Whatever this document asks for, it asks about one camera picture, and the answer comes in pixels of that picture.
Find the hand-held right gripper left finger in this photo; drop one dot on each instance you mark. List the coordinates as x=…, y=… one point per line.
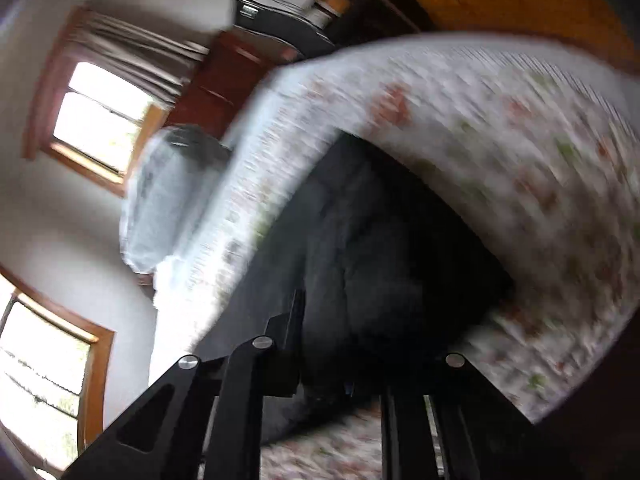
x=285, y=355

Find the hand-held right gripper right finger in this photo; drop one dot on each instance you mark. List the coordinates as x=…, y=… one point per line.
x=400, y=432

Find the black pants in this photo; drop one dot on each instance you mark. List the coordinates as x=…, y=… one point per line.
x=380, y=240

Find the light blue folded duvet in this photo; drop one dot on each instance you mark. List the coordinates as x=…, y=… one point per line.
x=170, y=200

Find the wooden framed window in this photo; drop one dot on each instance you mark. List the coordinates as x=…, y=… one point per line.
x=40, y=370
x=100, y=115

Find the light blue bedsheet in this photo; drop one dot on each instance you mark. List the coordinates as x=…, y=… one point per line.
x=280, y=95

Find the dark wooden headboard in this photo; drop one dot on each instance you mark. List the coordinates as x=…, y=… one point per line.
x=225, y=80

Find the floral quilt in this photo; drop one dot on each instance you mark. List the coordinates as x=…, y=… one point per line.
x=500, y=150

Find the black office chair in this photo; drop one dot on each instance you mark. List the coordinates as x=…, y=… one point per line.
x=280, y=25

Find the grey curtain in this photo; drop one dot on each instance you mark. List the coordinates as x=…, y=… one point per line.
x=145, y=55

